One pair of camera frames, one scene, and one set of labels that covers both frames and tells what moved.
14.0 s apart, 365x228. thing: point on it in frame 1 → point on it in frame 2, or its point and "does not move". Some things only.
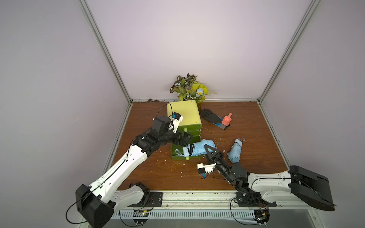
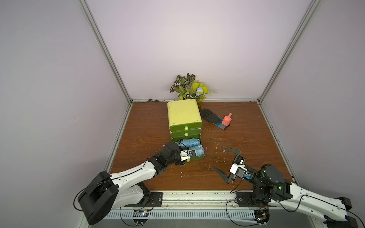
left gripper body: [169, 137] → [182, 163]
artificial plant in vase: [188, 89] does not move
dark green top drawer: [190, 127] does not move
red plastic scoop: [226, 119] does not move
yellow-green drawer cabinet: [191, 123] does not move
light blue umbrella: [234, 154] → [199, 149]
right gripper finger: [216, 156] → [222, 175]
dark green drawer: [194, 133] does not move
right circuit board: [262, 215] does not move
